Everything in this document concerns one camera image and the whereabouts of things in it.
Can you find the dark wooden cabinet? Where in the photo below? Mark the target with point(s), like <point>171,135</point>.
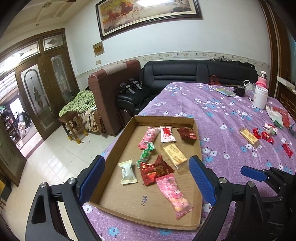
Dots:
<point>11,162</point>

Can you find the pink bottle with knitted sleeve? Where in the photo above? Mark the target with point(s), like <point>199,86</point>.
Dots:
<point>262,80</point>

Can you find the yellow wall plaque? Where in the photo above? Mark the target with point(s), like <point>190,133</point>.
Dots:
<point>98,49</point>

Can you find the cluttered storage shelf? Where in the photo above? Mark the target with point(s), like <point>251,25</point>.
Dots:
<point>7,125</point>

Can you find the brown armchair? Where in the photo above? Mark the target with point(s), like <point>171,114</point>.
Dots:
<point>108,92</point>

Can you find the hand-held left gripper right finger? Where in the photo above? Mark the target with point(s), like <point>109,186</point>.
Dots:
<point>201,180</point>

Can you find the dark red foil packet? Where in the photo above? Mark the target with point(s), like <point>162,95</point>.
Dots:
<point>187,133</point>

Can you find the wooden door frame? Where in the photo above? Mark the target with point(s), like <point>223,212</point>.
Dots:
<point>275,46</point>

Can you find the small pink snack packet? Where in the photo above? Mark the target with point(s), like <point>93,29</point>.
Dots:
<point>149,138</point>

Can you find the brown triangular snack packet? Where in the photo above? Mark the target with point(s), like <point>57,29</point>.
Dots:
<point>163,165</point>

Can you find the small red snack packet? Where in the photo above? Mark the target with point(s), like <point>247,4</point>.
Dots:
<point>256,133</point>
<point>267,137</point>

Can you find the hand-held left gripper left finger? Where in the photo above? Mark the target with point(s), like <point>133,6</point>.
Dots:
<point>92,178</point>

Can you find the wooden glass double door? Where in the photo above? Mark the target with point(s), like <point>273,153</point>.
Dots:
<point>49,81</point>

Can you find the red doll-print snack packet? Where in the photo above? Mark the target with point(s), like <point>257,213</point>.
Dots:
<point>288,150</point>

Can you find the brown white patterned blanket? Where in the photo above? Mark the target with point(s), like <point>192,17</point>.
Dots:
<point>90,120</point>

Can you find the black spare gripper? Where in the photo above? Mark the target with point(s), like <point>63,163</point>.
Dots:
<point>126,88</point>
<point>135,83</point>

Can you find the large pink snack packet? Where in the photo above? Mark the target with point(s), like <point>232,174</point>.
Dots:
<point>174,194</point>

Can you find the white-green plastic bag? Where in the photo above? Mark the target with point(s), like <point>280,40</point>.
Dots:
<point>275,115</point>

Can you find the white plastic jar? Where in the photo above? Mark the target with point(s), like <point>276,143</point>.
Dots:
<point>260,98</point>

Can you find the framed wall painting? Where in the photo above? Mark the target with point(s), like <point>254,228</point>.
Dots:
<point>148,14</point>

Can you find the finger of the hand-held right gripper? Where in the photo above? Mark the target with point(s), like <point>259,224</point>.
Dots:
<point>253,173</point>

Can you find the green patterned blanket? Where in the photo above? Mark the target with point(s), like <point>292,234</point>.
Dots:
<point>78,102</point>

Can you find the red foil snack packet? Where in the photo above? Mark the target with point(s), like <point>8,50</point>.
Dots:
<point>149,173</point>

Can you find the purple floral tablecloth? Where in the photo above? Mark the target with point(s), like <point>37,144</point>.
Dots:
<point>231,160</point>

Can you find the black bag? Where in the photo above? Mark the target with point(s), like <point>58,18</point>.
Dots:
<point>231,62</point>

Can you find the wooden stool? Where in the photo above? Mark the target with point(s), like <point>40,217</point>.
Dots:
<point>69,115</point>

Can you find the wooden brick-pattern cabinet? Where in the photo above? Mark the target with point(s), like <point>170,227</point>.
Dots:
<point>286,92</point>

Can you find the small black box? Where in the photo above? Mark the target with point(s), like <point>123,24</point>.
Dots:
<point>240,92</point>

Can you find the cardboard tray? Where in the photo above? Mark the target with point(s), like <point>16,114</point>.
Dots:
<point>129,204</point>

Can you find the gold long snack packet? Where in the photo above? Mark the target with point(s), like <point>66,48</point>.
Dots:
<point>174,156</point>
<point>249,137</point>

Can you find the black leather sofa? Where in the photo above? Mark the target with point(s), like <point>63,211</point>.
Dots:
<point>175,71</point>

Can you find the white snack packet red edges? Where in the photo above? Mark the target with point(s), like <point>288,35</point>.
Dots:
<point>167,134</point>

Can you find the orange red plastic bag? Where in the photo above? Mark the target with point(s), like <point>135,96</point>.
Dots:
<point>285,117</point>

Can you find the flat phone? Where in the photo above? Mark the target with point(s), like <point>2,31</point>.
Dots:
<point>225,92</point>

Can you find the green clear candy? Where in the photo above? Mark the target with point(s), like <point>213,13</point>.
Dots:
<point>150,147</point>
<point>144,157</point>

